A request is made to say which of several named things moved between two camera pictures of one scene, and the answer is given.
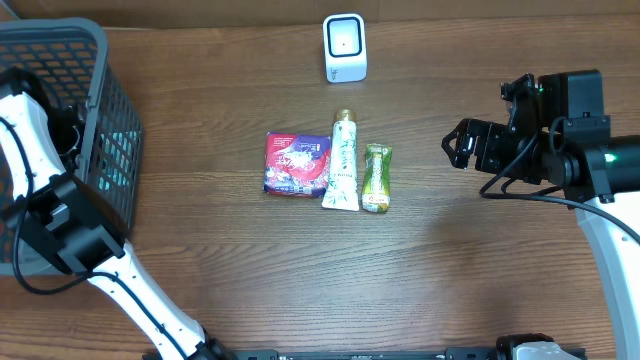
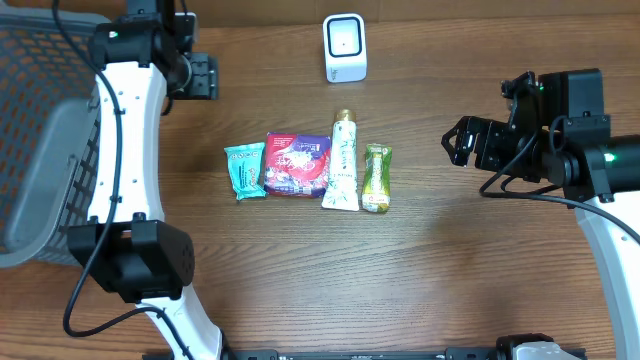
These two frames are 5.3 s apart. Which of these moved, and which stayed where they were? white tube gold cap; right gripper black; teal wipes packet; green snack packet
Moved: teal wipes packet
Stayed: right gripper black; white tube gold cap; green snack packet
